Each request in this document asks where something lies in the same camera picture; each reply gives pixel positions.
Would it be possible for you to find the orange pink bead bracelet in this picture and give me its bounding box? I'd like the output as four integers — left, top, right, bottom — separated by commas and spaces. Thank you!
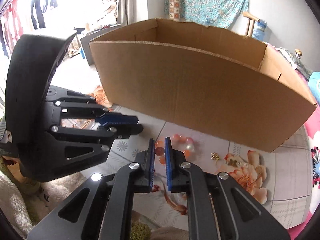
154, 133, 198, 165

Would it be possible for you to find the silver rhinestone bar pendant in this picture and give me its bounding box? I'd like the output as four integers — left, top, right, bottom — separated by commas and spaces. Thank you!
238, 162, 249, 168

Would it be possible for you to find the dark grey cabinet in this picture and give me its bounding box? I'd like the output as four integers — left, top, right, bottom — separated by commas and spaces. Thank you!
80, 24, 123, 66

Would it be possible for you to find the brown cardboard box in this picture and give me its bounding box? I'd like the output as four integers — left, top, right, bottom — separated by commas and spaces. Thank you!
89, 19, 317, 152

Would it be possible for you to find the grey curtain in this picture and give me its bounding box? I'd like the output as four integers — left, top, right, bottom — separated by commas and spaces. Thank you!
117, 0, 148, 27

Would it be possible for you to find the pink floral quilt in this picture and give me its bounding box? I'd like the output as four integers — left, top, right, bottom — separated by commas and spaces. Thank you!
287, 74, 320, 240

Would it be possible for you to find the blue water jug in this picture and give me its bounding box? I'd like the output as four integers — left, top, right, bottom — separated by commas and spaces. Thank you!
252, 20, 267, 41

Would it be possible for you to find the wooden chair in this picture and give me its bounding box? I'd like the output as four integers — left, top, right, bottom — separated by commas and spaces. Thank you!
242, 11, 261, 37

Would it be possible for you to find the blue folded blanket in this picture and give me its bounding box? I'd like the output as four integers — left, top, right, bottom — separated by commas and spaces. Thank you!
308, 72, 320, 105

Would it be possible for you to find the mushroom shaped ornament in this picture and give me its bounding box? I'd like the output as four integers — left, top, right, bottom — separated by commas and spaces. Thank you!
295, 49, 303, 59

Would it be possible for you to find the patterned roll by wall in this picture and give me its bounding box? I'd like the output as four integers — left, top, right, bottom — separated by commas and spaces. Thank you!
169, 0, 181, 21

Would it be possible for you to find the teal floral wall cloth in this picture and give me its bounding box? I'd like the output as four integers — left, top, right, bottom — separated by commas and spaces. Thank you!
164, 0, 250, 29

